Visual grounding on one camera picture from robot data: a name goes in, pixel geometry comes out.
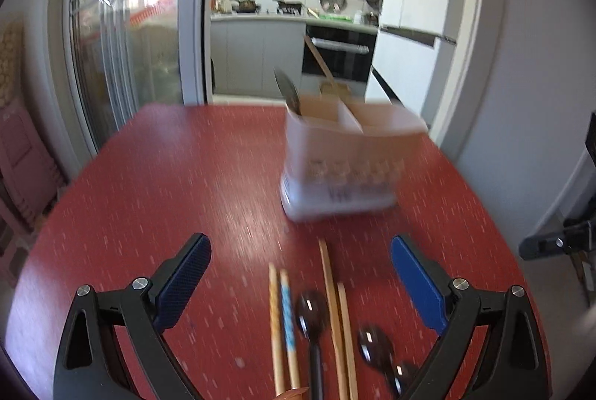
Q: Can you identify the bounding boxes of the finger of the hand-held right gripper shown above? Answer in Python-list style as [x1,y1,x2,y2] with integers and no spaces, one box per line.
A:
[562,218,596,237]
[519,234,596,261]

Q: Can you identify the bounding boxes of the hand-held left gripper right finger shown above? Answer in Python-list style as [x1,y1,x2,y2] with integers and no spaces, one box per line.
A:
[391,235,552,400]

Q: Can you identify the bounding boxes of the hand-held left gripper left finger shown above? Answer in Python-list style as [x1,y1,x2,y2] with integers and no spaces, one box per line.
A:
[53,233,212,400]

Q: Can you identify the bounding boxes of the dark translucent plastic spoon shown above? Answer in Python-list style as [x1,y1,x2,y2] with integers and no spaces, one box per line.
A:
[358,324,420,398]
[296,291,329,400]
[274,68,303,117]

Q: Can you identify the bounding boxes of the plain wooden chopstick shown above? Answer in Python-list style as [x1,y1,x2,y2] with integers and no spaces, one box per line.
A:
[318,239,349,400]
[336,283,358,400]

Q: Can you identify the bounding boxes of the yellow patterned wooden chopstick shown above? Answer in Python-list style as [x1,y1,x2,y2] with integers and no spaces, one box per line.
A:
[268,263,286,396]

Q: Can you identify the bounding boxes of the blue patterned wooden chopstick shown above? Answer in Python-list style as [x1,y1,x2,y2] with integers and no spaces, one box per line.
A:
[278,270,301,388]

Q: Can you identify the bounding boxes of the white beige utensil holder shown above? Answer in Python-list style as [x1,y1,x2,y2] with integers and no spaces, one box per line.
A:
[280,95,428,223]

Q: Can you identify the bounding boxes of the stack of pink stools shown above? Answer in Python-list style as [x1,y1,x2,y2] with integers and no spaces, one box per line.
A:
[0,102,66,282]

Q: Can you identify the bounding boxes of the cardboard box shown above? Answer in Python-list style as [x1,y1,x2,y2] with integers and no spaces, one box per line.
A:
[320,82,351,98]

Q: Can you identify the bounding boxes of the grey lower kitchen cabinets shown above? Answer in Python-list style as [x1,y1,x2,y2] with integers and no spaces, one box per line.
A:
[210,19,306,96]

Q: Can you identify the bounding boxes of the black built-in oven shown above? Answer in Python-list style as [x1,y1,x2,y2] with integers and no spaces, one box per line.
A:
[302,24,378,82]

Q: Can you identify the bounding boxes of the brown wooden stick utensil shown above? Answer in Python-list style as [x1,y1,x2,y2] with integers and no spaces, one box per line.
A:
[304,35,343,99]

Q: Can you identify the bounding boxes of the sliding glass door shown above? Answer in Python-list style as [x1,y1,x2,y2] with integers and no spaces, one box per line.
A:
[63,0,216,152]

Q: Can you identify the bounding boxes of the yellow patterned cushion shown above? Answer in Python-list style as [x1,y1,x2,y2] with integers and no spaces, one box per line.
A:
[0,20,25,107]

